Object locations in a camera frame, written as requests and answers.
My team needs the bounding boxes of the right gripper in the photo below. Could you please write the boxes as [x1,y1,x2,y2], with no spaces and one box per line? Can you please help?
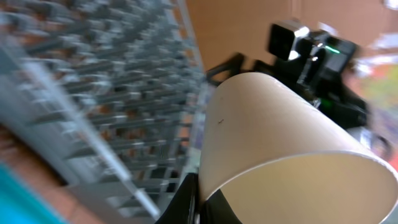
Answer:
[206,53,316,102]

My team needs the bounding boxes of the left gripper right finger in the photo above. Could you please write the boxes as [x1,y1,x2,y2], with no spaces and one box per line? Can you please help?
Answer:
[200,190,242,224]

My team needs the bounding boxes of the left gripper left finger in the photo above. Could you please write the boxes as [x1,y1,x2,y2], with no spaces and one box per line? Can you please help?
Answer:
[155,173,198,224]

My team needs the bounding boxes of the white cup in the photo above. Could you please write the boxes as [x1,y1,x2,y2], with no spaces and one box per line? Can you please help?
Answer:
[198,73,397,224]

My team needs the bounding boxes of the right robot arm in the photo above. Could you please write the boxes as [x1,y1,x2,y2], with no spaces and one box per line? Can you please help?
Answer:
[251,31,394,161]

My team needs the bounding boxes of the grey dishwasher rack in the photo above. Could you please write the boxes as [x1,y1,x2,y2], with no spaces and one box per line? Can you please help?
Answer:
[1,0,203,223]

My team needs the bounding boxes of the teal serving tray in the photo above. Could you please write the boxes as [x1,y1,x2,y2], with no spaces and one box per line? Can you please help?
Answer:
[1,164,68,224]

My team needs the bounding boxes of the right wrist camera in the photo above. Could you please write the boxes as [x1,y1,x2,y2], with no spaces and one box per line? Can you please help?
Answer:
[267,20,310,61]

